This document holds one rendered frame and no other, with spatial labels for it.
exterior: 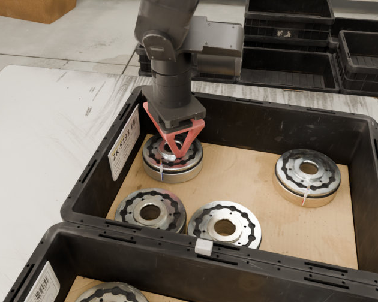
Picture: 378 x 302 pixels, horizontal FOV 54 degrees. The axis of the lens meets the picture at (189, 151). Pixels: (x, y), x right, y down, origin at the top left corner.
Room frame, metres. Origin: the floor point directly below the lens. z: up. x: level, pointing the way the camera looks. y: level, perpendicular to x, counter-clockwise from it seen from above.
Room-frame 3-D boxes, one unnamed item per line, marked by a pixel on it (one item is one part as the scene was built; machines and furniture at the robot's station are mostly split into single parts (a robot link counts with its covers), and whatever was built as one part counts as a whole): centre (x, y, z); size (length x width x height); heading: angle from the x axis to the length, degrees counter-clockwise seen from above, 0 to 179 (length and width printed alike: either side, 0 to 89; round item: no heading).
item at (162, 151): (0.46, 0.03, 0.87); 0.05 x 0.05 x 0.01
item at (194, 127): (0.45, 0.02, 0.91); 0.07 x 0.07 x 0.09; 26
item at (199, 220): (0.30, -0.05, 0.86); 0.10 x 0.10 x 0.01
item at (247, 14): (1.76, -0.47, 0.37); 0.40 x 0.30 x 0.45; 81
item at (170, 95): (0.47, 0.03, 0.98); 0.10 x 0.07 x 0.07; 26
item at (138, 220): (0.33, 0.06, 0.86); 0.05 x 0.05 x 0.01
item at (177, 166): (0.46, 0.03, 0.86); 0.10 x 0.10 x 0.01
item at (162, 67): (0.47, 0.02, 1.04); 0.07 x 0.06 x 0.07; 80
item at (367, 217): (0.37, -0.07, 0.87); 0.40 x 0.30 x 0.11; 77
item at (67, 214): (0.37, -0.07, 0.92); 0.40 x 0.30 x 0.02; 77
